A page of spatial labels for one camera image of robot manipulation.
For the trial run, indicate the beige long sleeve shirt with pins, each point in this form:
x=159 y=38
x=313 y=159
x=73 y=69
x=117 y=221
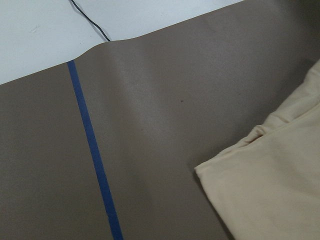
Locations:
x=267 y=185

